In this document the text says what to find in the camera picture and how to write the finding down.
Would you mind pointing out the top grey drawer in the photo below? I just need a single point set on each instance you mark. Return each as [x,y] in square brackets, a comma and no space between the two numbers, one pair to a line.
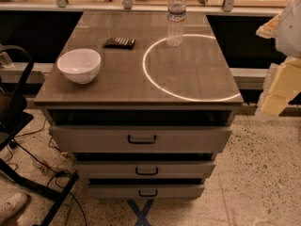
[97,139]

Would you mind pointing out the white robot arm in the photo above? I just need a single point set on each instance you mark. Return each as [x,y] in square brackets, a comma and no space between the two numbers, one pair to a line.
[288,37]

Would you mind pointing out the white ceramic bowl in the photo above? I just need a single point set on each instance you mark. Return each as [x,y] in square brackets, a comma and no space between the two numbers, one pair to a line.
[80,66]

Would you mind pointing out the black chocolate bar pack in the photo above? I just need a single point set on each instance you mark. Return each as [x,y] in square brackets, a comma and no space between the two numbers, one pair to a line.
[120,43]

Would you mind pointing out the grey drawer cabinet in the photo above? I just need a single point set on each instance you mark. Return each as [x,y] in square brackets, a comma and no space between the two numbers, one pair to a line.
[152,85]

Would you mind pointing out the middle grey drawer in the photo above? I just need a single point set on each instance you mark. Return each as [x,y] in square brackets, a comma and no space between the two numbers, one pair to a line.
[144,170]

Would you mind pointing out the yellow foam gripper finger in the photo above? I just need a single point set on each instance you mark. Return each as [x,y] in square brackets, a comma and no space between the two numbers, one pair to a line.
[269,29]
[281,85]

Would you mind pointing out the white sneaker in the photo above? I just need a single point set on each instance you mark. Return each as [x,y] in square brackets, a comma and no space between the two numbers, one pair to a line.
[11,206]

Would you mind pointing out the grey drawer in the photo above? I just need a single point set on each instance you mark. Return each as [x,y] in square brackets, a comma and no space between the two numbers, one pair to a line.
[144,170]
[97,139]
[146,191]

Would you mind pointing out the clear plastic water bottle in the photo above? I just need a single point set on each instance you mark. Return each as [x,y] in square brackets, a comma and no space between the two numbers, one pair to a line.
[176,11]

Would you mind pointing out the bottom grey drawer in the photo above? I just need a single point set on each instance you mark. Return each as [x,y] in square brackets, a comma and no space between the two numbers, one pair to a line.
[146,191]

